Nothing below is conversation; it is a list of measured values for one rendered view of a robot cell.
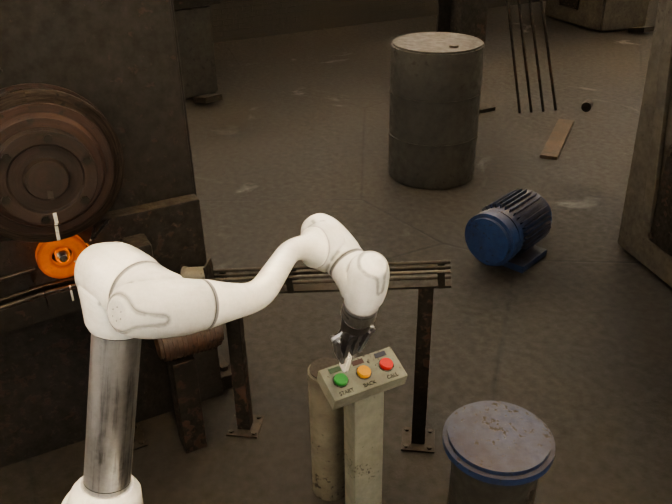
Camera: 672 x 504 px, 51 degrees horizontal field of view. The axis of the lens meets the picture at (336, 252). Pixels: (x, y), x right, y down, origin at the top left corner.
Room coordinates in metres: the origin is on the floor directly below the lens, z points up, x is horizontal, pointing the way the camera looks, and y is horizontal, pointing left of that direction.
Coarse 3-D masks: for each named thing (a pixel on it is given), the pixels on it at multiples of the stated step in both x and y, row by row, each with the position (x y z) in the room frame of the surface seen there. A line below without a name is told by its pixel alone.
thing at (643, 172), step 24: (648, 72) 3.40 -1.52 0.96; (648, 96) 3.36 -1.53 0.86; (648, 120) 3.33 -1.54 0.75; (648, 144) 3.29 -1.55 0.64; (648, 168) 3.22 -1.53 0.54; (648, 192) 3.18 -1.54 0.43; (624, 216) 3.36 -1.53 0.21; (648, 216) 3.15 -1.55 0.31; (624, 240) 3.32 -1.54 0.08; (648, 240) 3.15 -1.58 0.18; (648, 264) 3.11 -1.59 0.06
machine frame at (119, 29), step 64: (0, 0) 2.07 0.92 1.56; (64, 0) 2.15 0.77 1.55; (128, 0) 2.23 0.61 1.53; (0, 64) 2.05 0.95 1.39; (64, 64) 2.13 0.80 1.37; (128, 64) 2.22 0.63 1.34; (128, 128) 2.20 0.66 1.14; (128, 192) 2.19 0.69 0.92; (192, 192) 2.28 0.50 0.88; (0, 256) 1.94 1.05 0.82; (192, 256) 2.22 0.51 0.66; (64, 320) 2.01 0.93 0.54; (0, 384) 1.90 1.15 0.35; (64, 384) 1.98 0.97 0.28; (0, 448) 1.87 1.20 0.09
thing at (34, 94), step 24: (0, 96) 1.91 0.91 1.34; (24, 96) 1.93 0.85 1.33; (48, 96) 1.96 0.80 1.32; (72, 96) 1.99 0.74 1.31; (96, 120) 2.01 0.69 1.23; (120, 144) 2.04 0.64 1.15; (120, 168) 2.03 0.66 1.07; (96, 216) 1.99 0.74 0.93; (24, 240) 1.89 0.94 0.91; (48, 240) 1.92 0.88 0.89
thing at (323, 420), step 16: (320, 368) 1.74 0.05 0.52; (320, 400) 1.69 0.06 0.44; (320, 416) 1.69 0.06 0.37; (336, 416) 1.69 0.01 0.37; (320, 432) 1.69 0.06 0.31; (336, 432) 1.69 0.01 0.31; (320, 448) 1.69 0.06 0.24; (336, 448) 1.69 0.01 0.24; (320, 464) 1.69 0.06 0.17; (336, 464) 1.69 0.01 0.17; (320, 480) 1.69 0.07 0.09; (336, 480) 1.69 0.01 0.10; (320, 496) 1.69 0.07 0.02; (336, 496) 1.69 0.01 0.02
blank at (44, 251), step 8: (64, 240) 1.96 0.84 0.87; (72, 240) 1.97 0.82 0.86; (80, 240) 1.98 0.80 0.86; (40, 248) 1.92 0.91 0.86; (48, 248) 1.93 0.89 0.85; (56, 248) 1.95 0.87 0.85; (72, 248) 1.97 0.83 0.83; (80, 248) 1.98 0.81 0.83; (40, 256) 1.92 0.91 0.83; (48, 256) 1.93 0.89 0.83; (72, 256) 1.98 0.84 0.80; (40, 264) 1.92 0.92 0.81; (48, 264) 1.93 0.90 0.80; (56, 264) 1.94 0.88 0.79; (64, 264) 1.96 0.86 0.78; (72, 264) 1.96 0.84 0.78; (48, 272) 1.93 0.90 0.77; (56, 272) 1.94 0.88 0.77; (64, 272) 1.95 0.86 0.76; (72, 272) 1.96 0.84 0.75
